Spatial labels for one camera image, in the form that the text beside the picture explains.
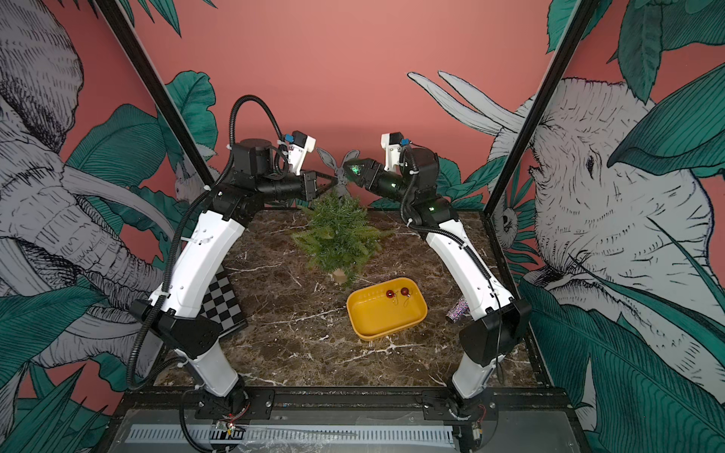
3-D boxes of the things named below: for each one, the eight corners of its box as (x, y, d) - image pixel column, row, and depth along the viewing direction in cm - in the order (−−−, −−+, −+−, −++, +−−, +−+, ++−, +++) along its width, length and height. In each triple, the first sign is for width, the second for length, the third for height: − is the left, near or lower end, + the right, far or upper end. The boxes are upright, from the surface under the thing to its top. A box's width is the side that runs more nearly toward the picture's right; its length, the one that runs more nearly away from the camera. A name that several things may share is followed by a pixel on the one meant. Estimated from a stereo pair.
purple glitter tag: (450, 324, 91) (453, 319, 88) (441, 312, 94) (443, 307, 91) (469, 313, 93) (472, 308, 91) (460, 301, 96) (462, 297, 93)
